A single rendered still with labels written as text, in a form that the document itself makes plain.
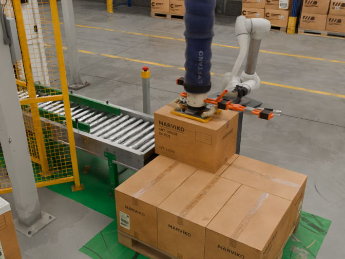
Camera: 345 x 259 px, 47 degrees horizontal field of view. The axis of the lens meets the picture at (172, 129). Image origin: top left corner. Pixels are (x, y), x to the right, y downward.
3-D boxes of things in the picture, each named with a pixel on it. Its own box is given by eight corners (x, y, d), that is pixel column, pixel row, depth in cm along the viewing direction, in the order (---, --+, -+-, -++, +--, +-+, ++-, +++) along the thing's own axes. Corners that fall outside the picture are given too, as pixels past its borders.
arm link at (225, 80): (218, 92, 406) (218, 71, 397) (235, 91, 408) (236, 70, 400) (223, 97, 391) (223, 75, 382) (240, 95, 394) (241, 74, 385)
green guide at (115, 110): (20, 86, 496) (19, 79, 492) (26, 83, 503) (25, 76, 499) (119, 116, 418) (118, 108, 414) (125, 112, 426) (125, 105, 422)
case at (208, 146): (154, 153, 353) (153, 112, 334) (178, 135, 382) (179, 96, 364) (214, 173, 323) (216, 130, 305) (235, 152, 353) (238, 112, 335)
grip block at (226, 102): (216, 108, 316) (216, 102, 313) (222, 104, 323) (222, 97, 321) (226, 110, 312) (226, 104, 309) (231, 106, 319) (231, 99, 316)
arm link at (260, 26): (234, 87, 409) (255, 85, 412) (240, 95, 396) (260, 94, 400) (246, 15, 360) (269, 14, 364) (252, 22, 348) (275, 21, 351)
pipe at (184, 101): (171, 108, 332) (171, 102, 329) (187, 98, 350) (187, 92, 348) (207, 118, 315) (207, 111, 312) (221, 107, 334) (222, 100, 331)
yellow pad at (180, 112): (170, 113, 332) (170, 107, 329) (176, 109, 339) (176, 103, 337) (206, 123, 315) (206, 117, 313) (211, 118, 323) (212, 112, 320)
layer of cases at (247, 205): (117, 229, 323) (114, 188, 305) (181, 172, 398) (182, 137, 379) (255, 295, 265) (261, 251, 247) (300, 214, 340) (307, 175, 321)
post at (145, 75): (144, 154, 457) (140, 71, 411) (147, 151, 462) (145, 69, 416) (148, 155, 454) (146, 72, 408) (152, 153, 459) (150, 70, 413)
